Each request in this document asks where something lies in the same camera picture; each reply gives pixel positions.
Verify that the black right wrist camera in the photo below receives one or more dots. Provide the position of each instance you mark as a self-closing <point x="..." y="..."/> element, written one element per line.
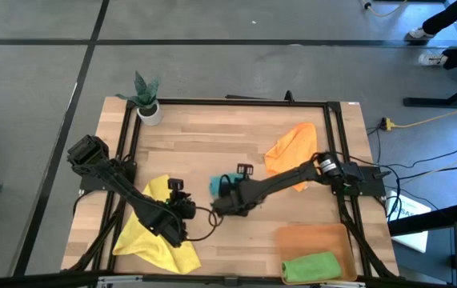
<point x="245" y="169"/>

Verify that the white cardboard box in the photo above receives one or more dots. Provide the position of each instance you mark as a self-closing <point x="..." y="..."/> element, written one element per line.
<point x="410" y="242"/>

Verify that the potted plant in white pot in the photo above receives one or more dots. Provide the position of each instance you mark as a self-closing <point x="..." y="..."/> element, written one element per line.
<point x="146" y="104"/>

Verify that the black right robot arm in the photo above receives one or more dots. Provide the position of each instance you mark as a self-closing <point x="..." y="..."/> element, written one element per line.
<point x="288" y="178"/>

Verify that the teal microfiber towel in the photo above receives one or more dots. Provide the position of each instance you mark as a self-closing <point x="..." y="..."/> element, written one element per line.
<point x="216" y="186"/>

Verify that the green microfiber towel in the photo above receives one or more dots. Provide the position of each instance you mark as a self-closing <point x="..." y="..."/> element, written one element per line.
<point x="312" y="267"/>

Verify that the black desk leg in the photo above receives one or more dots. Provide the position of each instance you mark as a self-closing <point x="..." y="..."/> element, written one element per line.
<point x="444" y="102"/>

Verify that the orange plastic basket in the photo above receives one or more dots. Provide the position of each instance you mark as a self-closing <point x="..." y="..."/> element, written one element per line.
<point x="316" y="238"/>

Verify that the black desk foot bar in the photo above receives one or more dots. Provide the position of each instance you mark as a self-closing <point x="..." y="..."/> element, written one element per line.
<point x="432" y="218"/>

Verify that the orange microfiber towel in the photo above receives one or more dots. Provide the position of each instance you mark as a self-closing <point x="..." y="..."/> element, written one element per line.
<point x="292" y="148"/>

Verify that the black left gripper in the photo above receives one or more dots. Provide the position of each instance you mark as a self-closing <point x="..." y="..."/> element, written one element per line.
<point x="183" y="207"/>

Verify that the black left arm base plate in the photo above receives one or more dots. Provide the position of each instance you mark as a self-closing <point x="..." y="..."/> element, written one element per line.
<point x="92" y="187"/>

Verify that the black aluminium table frame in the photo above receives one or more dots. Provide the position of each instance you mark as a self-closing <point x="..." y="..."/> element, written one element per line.
<point x="212" y="102"/>

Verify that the person's white shoe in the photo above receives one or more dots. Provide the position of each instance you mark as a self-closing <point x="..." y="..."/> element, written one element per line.
<point x="419" y="33"/>
<point x="432" y="59"/>

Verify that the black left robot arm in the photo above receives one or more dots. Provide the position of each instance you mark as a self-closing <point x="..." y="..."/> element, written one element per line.
<point x="112" y="176"/>

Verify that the yellow microfiber towel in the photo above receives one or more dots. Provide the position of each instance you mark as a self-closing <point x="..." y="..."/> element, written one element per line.
<point x="152" y="248"/>

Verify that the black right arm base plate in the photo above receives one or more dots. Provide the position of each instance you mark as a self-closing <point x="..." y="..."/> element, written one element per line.
<point x="372" y="188"/>

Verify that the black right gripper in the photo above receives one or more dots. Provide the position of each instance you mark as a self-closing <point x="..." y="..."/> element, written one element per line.
<point x="236" y="200"/>

